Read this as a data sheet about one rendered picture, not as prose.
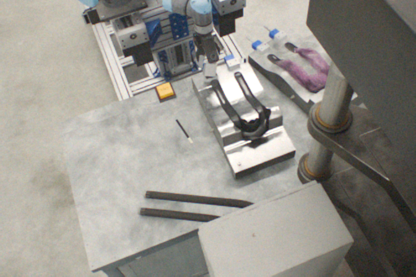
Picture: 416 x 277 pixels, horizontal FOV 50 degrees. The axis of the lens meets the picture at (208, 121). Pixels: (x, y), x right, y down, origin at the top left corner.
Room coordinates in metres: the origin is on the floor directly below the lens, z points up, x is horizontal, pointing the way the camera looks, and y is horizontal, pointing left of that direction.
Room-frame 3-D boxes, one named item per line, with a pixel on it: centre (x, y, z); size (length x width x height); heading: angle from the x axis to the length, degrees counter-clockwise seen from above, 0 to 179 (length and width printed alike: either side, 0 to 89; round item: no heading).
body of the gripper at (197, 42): (1.28, -0.03, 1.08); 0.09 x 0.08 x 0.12; 15
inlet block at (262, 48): (1.41, -0.27, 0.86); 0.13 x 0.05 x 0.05; 32
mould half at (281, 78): (1.21, -0.47, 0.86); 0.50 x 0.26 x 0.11; 32
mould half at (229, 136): (1.04, -0.14, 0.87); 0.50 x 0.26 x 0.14; 14
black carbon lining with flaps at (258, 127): (1.06, -0.15, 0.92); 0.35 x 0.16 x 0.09; 14
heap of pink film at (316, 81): (1.21, -0.46, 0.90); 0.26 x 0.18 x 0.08; 32
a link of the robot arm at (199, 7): (1.27, -0.03, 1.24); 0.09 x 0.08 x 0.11; 59
